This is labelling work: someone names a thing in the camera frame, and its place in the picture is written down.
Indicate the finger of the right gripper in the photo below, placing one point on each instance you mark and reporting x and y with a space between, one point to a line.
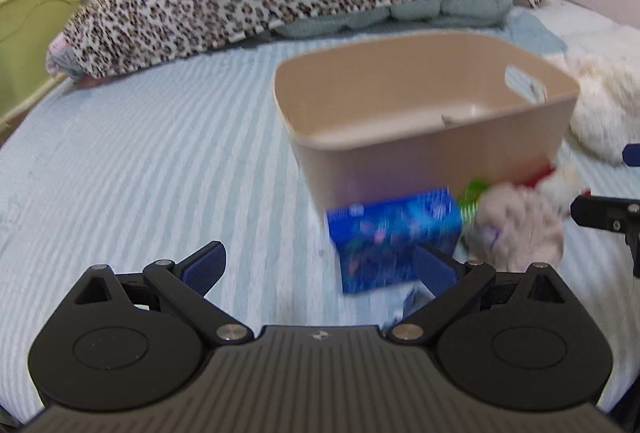
631 155

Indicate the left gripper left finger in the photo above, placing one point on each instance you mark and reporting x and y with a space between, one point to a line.
125 341

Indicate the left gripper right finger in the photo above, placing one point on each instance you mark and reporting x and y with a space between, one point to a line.
518 341

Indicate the white plush kitty toy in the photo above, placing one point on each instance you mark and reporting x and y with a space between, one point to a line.
561 184

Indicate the pink cloth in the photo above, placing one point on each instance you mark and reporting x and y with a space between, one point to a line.
514 227

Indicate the green snack packet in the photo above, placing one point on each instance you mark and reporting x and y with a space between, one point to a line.
469 199

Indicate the blue sanitary pad pack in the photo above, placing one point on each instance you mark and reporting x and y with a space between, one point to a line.
374 242

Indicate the white medicine box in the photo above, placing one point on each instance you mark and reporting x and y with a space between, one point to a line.
417 297

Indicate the white fluffy plush toy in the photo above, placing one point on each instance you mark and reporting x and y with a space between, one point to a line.
606 116

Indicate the striped blue bed sheet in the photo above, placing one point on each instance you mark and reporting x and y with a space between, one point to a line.
153 166

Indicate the teal checkered quilt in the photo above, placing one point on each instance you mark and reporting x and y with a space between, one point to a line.
436 13

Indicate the beige plastic storage basket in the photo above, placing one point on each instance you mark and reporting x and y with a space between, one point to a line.
393 116

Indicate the green plastic storage bin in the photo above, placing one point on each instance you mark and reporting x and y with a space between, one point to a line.
27 29

